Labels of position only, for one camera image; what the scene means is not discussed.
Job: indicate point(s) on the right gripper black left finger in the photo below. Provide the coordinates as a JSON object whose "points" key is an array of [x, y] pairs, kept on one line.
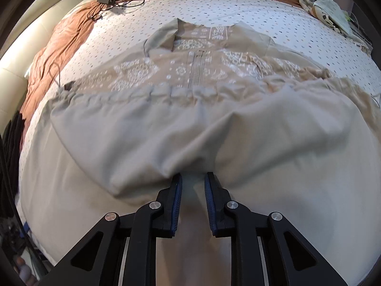
{"points": [[121, 250]]}

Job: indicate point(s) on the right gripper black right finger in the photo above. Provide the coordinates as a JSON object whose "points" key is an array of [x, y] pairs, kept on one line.
{"points": [[265, 249]]}

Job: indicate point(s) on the large beige garment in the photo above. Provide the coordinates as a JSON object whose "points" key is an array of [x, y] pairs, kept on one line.
{"points": [[280, 132]]}

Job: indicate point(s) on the black clothing at bedside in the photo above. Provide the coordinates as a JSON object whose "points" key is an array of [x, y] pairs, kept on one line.
{"points": [[12, 142]]}

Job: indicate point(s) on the cream padded headboard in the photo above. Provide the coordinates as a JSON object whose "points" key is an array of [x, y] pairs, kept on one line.
{"points": [[30, 34]]}

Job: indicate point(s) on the floral white bed sheet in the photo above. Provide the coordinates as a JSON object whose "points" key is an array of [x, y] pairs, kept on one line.
{"points": [[285, 25]]}

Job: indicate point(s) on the crumpled patterned cloth pile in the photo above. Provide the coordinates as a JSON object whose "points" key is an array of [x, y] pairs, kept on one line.
{"points": [[331, 15]]}

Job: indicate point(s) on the black charger with cables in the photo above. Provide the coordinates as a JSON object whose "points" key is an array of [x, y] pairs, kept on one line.
{"points": [[102, 6]]}

